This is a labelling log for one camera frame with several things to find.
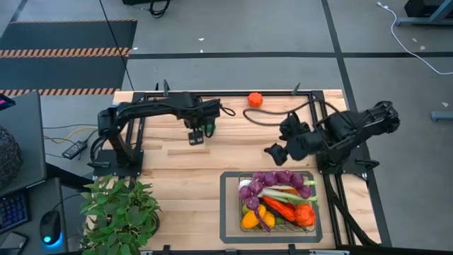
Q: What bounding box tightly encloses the purple grape bunch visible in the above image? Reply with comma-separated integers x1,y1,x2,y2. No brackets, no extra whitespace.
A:
238,170,314,233

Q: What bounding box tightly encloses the thin black taut cable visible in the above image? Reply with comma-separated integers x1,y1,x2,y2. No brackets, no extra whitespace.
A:
98,0,135,91

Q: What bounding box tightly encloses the dark grey desk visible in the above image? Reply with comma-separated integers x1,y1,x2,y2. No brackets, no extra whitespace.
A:
0,176,70,255

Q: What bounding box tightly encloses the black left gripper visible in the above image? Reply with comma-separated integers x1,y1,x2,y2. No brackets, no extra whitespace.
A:
183,92,222,146

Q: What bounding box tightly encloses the dark box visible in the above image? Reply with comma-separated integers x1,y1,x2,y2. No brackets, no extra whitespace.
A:
405,0,445,18

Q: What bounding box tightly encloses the dark grey desk panel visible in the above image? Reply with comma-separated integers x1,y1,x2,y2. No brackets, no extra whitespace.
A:
0,91,47,198

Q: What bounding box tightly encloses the backlit black keyboard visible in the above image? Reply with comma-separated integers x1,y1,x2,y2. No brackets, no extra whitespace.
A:
0,191,31,234

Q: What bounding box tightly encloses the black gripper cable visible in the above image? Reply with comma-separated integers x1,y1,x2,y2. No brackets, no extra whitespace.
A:
242,100,340,127
218,105,237,118

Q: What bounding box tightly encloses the coiled black cable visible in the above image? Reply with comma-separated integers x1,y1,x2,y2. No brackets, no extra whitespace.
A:
148,0,171,18

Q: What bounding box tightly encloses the orange carrot with green top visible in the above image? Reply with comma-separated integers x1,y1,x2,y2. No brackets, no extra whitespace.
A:
261,195,297,222

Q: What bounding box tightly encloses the grey furniture foot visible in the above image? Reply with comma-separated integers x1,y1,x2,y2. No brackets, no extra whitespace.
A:
430,110,453,122

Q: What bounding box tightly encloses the yellow lemon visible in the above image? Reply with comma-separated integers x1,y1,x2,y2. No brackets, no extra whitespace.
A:
262,211,276,229

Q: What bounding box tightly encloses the wire produce basket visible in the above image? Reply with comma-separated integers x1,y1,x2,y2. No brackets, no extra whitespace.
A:
237,172,317,234

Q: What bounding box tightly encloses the black mesh ball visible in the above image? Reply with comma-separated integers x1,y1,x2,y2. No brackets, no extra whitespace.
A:
0,125,22,191

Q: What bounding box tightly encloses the white floor cable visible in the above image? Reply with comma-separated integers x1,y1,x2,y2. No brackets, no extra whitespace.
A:
377,1,453,76

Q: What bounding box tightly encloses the black hazard-striped floor mat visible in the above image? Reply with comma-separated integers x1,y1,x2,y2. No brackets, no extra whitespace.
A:
0,19,138,96

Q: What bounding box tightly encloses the black adapter box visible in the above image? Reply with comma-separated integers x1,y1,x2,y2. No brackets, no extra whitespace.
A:
62,140,88,160

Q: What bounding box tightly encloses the white and green leek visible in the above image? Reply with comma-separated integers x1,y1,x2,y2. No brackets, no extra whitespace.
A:
239,178,319,206

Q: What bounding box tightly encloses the green potted plant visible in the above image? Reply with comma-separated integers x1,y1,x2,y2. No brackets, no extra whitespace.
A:
79,174,163,255

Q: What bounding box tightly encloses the black smartphone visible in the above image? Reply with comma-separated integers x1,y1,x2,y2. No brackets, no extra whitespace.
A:
0,230,30,255

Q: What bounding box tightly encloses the grey desk leg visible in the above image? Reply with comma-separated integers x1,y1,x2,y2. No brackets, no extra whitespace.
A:
395,0,453,26

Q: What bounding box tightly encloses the black aluminium table frame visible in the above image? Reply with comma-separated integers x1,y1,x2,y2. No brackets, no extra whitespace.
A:
125,80,357,255

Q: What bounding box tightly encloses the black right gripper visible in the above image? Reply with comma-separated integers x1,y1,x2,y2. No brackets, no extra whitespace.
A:
264,113,325,166

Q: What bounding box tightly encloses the dark green round fruit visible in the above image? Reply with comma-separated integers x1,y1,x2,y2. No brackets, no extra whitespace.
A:
200,122,217,138

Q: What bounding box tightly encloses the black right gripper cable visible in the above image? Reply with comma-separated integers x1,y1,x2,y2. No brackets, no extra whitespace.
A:
242,100,340,127

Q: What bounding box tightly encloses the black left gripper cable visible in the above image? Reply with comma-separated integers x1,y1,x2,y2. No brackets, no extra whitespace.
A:
218,105,237,118

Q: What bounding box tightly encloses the black computer mouse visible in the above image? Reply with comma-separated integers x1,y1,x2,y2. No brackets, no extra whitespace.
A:
38,209,63,247

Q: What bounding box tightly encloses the black cable sleeve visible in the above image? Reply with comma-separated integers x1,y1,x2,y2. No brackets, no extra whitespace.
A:
322,172,380,248

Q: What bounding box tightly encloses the orange bumpy pumpkin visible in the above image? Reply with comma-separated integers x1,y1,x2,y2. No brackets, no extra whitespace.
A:
246,91,264,109

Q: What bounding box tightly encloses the device with pink screen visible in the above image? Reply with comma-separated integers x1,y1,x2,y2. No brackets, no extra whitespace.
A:
0,92,17,112

